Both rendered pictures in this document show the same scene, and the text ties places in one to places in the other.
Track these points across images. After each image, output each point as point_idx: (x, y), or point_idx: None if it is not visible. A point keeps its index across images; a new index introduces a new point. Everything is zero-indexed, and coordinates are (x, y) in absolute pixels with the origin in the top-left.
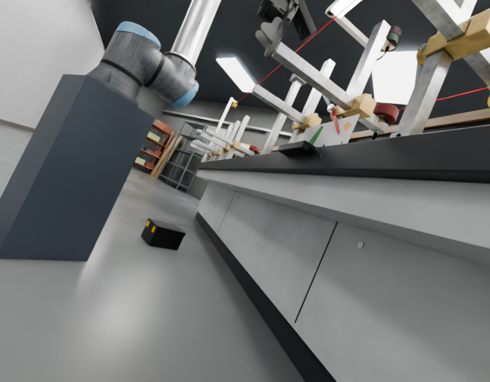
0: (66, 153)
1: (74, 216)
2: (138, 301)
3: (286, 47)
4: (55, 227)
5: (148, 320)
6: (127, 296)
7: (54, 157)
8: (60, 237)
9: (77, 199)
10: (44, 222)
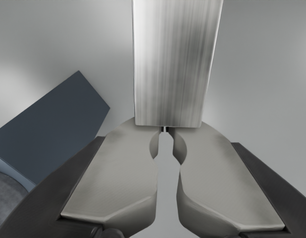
0: (82, 141)
1: (82, 100)
2: (112, 25)
3: (206, 82)
4: (91, 102)
5: (131, 15)
6: (110, 33)
7: (88, 141)
8: (89, 95)
9: (79, 108)
10: (95, 108)
